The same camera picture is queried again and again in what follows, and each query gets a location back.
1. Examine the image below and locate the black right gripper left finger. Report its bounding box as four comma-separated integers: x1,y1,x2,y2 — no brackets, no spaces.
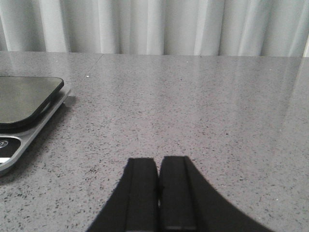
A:
87,158,158,232

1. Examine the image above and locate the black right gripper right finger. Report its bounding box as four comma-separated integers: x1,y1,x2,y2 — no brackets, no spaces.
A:
159,156,269,232

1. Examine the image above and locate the silver black kitchen scale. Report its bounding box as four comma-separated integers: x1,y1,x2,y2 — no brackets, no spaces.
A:
0,76,70,175

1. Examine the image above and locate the white pleated curtain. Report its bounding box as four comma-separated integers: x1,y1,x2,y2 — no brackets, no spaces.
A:
0,0,309,57

